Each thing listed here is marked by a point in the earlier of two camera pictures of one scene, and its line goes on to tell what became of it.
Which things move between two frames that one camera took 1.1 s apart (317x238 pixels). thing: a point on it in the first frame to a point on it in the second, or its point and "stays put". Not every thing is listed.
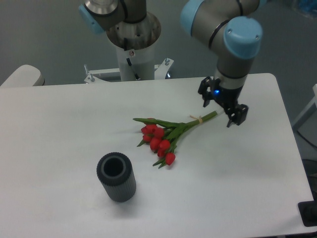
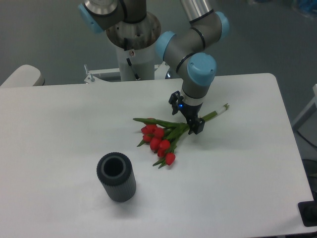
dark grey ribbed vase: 115,170 stays put
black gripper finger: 205,89 to 174,99
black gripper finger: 237,114 to 196,125
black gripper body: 226,97 to 190,112
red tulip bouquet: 161,136 stays put
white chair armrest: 26,75 stays put
